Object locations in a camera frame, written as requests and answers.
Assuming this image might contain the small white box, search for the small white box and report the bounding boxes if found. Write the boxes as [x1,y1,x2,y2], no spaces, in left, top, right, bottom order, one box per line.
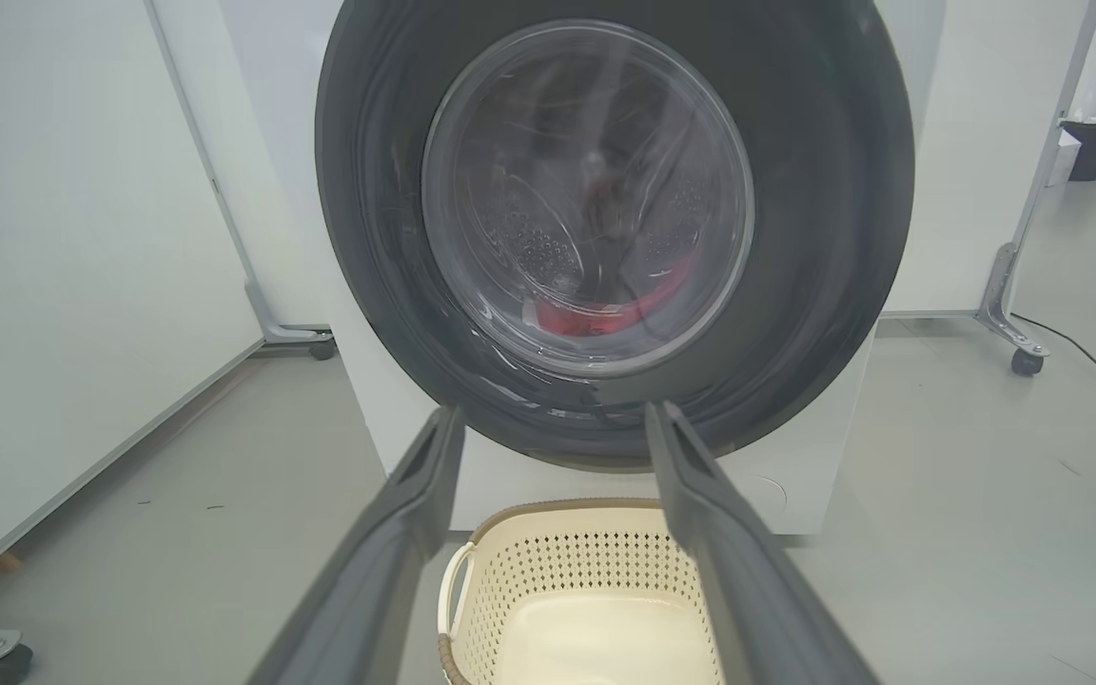
[1046,128,1082,187]

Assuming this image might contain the red clothes with white trim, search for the red clothes with white trim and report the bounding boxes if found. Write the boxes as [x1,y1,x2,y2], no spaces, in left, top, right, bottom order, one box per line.
[524,252,701,339]

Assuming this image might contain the black trash bin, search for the black trash bin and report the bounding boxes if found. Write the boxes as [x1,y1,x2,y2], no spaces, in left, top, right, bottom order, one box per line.
[1062,119,1096,182]

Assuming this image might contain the round black glass washer door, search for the round black glass washer door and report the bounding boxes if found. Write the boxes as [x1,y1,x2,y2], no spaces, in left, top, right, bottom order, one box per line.
[315,0,917,472]

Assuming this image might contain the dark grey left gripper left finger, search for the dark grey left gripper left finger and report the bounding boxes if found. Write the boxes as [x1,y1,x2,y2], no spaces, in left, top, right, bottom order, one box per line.
[245,405,466,685]

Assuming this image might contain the white front-load washing machine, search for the white front-load washing machine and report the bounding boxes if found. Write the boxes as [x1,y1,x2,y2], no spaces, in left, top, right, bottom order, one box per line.
[220,0,947,536]

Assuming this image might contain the black floor cable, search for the black floor cable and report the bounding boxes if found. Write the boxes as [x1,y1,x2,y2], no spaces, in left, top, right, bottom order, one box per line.
[1012,314,1096,412]

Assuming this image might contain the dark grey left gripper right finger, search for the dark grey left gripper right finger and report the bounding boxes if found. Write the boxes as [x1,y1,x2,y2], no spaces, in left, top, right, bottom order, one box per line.
[644,401,882,685]

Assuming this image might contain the cream perforated laundry basket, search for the cream perforated laundry basket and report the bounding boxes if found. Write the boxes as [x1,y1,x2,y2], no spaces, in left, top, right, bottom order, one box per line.
[437,498,730,685]

